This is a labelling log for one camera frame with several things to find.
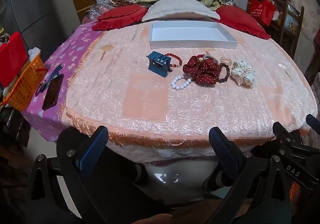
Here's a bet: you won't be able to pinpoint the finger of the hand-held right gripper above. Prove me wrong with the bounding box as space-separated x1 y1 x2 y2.
306 114 320 130
272 121 304 156

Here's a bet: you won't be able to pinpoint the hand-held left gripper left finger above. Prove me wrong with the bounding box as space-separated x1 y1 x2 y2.
25 125 110 224

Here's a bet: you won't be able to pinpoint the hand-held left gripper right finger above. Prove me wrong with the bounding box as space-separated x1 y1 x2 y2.
209 126 293 224

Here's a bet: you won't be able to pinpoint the white patterned scrunchie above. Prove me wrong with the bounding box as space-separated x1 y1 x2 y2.
230 60 256 89

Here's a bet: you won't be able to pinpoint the brown bead bracelet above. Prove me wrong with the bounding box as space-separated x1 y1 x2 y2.
216 62 232 84

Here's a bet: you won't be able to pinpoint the white bead bracelet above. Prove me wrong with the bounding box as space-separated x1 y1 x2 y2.
171 74 193 91

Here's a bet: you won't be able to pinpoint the red polka dot scrunchie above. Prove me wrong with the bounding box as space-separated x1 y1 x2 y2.
182 55 222 86

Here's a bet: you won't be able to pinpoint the blue hair claw clip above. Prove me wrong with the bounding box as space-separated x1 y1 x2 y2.
146 51 173 79

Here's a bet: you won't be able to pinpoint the red bead bracelet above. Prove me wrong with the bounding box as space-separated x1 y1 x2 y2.
164 52 182 68

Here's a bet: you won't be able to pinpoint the white shallow cardboard box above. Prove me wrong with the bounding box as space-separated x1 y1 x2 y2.
149 21 238 50

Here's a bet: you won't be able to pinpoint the phone in dark case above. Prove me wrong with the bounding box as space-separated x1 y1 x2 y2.
42 74 65 111

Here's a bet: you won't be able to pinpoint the pink textured bed cover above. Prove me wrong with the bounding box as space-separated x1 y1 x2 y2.
59 20 319 163

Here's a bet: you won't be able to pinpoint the orange plastic basket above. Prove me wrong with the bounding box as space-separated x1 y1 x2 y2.
2 53 48 111

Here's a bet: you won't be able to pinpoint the purple floral bed sheet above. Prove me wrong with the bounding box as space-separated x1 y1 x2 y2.
21 23 105 142

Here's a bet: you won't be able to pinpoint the tan tape with gold pin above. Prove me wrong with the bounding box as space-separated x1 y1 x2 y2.
100 45 112 61

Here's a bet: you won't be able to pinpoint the wooden chair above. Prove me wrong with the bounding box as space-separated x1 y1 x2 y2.
269 0 305 52

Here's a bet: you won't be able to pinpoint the white tissue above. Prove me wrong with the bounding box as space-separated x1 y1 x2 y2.
28 47 41 61

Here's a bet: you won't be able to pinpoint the plain red pillow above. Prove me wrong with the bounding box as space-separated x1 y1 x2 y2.
214 5 271 39

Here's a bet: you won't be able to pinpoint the red gift bag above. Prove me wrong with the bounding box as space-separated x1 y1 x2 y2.
0 31 28 87

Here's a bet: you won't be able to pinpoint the red shopping bag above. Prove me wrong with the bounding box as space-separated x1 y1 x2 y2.
247 0 276 26

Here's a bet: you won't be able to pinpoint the red ruffled pillow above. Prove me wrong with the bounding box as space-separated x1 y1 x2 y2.
91 4 148 31

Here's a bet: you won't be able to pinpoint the clear plastic bags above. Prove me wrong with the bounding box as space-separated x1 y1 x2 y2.
84 0 122 23

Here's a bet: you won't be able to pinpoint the white pillow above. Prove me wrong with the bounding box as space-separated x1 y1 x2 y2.
142 0 221 22

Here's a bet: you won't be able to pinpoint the grey refrigerator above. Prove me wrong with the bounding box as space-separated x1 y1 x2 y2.
5 0 77 48

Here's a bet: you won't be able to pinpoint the striped blue lanyard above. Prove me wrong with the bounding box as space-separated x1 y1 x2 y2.
36 64 63 96

